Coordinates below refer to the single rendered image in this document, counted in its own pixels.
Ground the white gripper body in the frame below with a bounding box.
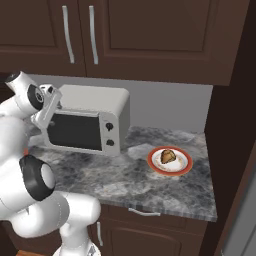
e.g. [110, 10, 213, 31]
[30, 91, 64, 132]

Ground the dark glass toaster oven door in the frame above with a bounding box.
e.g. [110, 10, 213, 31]
[46, 111, 103, 151]

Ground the long silver cupboard handle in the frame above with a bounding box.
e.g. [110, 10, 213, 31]
[61, 5, 76, 65]
[88, 5, 100, 65]

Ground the narrow dark brown cupboard door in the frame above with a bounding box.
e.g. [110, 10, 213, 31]
[0, 0, 87, 78]

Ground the white toaster oven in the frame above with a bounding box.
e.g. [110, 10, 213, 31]
[40, 84, 131, 158]

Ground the tall dark brown cabinet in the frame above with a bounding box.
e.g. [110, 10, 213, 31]
[198, 0, 256, 256]

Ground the dark brown drawer front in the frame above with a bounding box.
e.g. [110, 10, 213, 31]
[99, 203, 208, 235]

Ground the grey fridge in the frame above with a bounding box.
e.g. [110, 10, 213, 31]
[221, 178, 256, 256]

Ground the wide dark brown cupboard door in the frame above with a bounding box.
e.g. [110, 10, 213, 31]
[77, 0, 251, 87]

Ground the red rimmed white plate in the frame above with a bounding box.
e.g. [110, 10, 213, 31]
[147, 145, 194, 177]

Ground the dark brown base cabinet door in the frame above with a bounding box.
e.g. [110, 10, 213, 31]
[89, 217, 203, 256]

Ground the white toaster oven door handle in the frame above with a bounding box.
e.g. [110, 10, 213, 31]
[54, 108, 101, 118]

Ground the silver drawer handle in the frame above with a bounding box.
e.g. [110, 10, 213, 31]
[127, 206, 162, 218]

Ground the short silver cabinet handle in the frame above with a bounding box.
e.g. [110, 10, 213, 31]
[95, 221, 104, 248]

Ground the brown crusted bread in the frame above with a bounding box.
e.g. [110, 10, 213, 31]
[160, 149, 177, 165]

